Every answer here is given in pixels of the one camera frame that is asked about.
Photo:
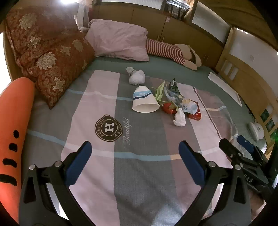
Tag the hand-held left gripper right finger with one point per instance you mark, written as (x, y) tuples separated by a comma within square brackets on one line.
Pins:
[(193, 163)]

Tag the white blue paper cup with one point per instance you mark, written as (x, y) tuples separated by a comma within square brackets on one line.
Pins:
[(143, 100)]

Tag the wooden headboard cabinet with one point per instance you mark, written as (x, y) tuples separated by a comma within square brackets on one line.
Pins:
[(130, 15)]

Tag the white round device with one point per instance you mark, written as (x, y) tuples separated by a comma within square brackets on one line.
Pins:
[(256, 131)]

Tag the green paper wrapper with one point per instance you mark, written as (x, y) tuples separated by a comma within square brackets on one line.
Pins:
[(159, 92)]

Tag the red box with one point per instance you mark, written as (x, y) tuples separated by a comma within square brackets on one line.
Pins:
[(194, 116)]

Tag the green bed sheet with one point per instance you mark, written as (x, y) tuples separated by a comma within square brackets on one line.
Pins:
[(169, 69)]

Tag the white tissue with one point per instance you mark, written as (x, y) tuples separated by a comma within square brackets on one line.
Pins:
[(179, 118)]

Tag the white hanging cloth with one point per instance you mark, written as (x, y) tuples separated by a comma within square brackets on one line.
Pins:
[(81, 15)]

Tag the white knotted plastic bag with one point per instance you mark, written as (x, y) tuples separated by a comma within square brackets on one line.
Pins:
[(136, 77)]

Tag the red striped plush doll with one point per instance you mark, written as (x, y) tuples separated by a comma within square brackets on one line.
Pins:
[(162, 49)]

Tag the brown floral cushion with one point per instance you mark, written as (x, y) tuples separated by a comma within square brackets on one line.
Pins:
[(56, 65), (32, 28)]

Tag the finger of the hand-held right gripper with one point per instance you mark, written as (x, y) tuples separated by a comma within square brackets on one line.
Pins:
[(230, 150), (245, 142)]

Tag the white flat board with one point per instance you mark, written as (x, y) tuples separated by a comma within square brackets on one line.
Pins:
[(223, 87)]

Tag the pink pillow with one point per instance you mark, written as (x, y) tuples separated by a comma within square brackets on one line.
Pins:
[(117, 39)]

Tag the orange carrot plush pillow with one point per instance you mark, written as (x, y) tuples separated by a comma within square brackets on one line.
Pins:
[(15, 104)]

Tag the pink grey striped blanket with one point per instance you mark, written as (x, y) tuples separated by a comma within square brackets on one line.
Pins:
[(141, 139)]

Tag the wooden bed end panel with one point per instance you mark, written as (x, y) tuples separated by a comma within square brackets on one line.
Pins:
[(245, 71)]

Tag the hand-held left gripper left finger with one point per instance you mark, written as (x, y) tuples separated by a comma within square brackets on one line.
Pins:
[(78, 163)]

